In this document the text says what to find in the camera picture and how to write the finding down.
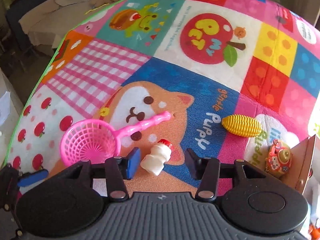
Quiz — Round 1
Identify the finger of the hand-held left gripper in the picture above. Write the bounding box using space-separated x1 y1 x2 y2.
17 169 49 187

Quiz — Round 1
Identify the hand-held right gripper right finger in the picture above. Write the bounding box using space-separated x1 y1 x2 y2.
184 148 269 201

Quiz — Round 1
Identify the colourful printed play mat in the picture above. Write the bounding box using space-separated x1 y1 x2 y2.
0 0 320 198

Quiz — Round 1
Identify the pink plastic toy strainer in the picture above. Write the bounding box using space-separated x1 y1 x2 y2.
60 111 172 167

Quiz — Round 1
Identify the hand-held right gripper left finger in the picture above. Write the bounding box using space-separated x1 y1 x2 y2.
60 147 142 202

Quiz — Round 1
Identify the pink cardboard box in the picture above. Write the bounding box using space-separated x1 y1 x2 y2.
295 134 320 195

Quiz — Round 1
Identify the white cabinet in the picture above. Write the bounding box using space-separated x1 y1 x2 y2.
0 70 24 140

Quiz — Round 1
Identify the beige sofa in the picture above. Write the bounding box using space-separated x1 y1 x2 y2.
19 0 135 48

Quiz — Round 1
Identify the yellow toy corn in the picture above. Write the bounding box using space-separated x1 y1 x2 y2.
222 114 262 138

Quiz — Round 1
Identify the white toy bottle red cap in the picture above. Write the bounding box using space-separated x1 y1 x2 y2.
140 139 174 176

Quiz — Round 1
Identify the red gold toy keychain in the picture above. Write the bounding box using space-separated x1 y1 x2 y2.
265 140 293 178

